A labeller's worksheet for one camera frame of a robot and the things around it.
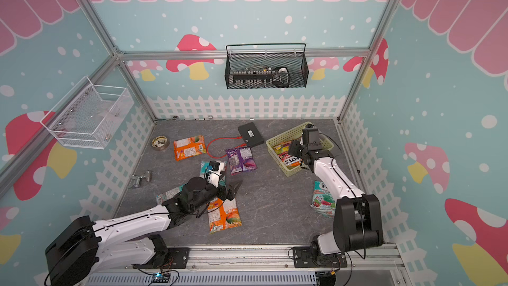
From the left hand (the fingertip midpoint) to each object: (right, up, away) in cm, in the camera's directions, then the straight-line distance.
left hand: (233, 179), depth 80 cm
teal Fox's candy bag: (+38, -11, +5) cm, 40 cm away
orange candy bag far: (-29, +12, +26) cm, 40 cm away
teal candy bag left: (-34, -10, +8) cm, 36 cm away
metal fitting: (-48, -3, +14) cm, 50 cm away
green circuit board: (-26, -35, -8) cm, 44 cm away
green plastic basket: (+20, +9, +20) cm, 30 cm away
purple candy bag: (+1, +6, +19) cm, 20 cm away
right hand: (+26, +14, +9) cm, 31 cm away
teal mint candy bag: (-18, +2, +19) cm, 26 cm away
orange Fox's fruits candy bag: (+27, +5, +19) cm, 34 cm away
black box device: (+6, +19, +30) cm, 36 cm away
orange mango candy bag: (-5, -15, +3) cm, 16 cm away
